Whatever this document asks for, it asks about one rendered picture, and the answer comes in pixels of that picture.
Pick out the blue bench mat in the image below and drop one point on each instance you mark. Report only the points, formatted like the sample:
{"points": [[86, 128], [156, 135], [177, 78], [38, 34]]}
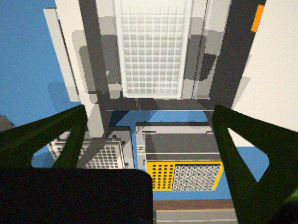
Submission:
{"points": [[32, 87]]}

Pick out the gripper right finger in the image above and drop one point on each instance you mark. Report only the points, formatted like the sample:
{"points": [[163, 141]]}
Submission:
{"points": [[257, 202]]}

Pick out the clear multiwell plate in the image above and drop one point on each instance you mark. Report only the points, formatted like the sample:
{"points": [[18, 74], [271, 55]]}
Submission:
{"points": [[152, 42]]}

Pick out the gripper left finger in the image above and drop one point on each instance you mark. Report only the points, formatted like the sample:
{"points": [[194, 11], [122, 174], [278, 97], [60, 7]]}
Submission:
{"points": [[19, 144]]}

